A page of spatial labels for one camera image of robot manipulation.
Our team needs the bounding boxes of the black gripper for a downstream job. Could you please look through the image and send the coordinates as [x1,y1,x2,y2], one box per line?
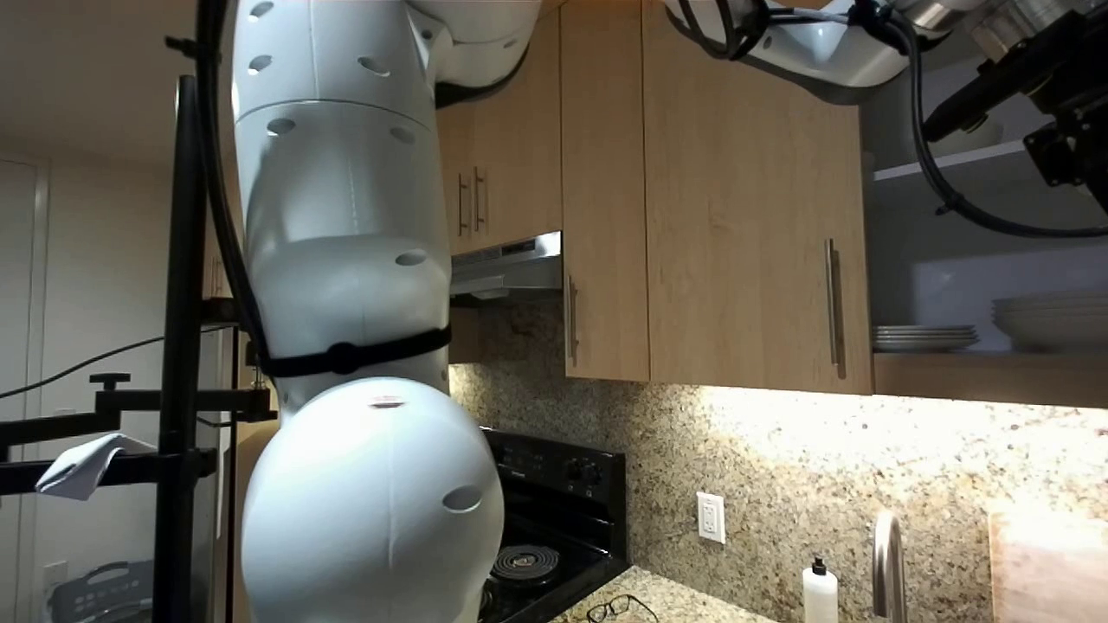
[1017,10,1108,192]

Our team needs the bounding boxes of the white cupboard interior with shelves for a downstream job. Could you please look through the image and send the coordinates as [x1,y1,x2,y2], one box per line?
[858,48,1108,407]

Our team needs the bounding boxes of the wide wooden cupboard door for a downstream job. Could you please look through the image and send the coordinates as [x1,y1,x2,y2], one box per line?
[641,0,877,394]

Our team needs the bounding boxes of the narrow wooden cupboard door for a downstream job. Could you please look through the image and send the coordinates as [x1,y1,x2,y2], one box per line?
[557,0,655,383]

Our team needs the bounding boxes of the large white bowl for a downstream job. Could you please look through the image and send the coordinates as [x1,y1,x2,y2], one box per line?
[989,289,1108,354]

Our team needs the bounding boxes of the stack of white plates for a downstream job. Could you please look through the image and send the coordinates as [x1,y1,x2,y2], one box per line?
[872,321,984,357]

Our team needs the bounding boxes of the light wooden cutting board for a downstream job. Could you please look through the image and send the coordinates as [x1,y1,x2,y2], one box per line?
[988,506,1108,623]

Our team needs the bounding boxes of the chrome kitchen faucet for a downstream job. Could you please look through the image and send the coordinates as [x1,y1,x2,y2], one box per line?
[870,507,912,623]

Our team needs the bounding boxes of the white soap bottle black pump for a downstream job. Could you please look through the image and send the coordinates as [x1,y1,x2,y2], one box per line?
[800,552,840,623]

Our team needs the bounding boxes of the wooden cabinet door over hood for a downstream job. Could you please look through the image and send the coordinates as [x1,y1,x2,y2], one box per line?
[467,6,569,248]
[432,91,477,260]

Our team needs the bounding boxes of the steel range hood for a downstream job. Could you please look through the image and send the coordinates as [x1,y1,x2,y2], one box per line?
[446,227,569,309]

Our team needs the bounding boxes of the black stove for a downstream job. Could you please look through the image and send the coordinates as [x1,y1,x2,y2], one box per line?
[477,426,634,623]

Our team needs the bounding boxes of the eyeglasses on counter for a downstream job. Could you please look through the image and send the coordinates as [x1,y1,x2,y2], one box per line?
[583,593,660,623]

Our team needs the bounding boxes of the black stand pole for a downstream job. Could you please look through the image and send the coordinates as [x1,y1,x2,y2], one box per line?
[154,72,218,623]

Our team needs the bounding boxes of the crumpled white paper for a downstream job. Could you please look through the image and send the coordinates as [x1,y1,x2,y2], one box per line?
[30,428,161,506]

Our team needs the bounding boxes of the grey plastic basket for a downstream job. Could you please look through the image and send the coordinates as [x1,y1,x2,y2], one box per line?
[46,557,161,623]

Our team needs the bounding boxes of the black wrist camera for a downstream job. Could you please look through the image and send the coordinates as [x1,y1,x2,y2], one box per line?
[920,48,1069,145]

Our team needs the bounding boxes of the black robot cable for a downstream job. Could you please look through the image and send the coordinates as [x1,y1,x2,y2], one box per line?
[660,0,1108,243]

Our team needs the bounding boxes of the white wall outlet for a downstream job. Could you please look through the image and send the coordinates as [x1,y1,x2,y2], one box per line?
[692,489,730,545]

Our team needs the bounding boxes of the thin dark wall cable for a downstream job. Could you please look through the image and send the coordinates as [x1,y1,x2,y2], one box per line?
[0,333,169,400]

